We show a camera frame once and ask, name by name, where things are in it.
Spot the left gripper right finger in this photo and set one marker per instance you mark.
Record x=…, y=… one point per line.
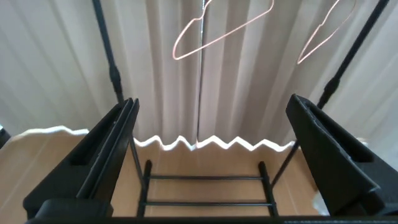
x=342, y=174

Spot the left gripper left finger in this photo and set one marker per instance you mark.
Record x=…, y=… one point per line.
x=56, y=193

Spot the pink clothes hanger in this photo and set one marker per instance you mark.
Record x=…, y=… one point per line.
x=217, y=38
x=300, y=60

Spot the black clothes rack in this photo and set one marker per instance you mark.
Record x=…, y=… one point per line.
x=115, y=81

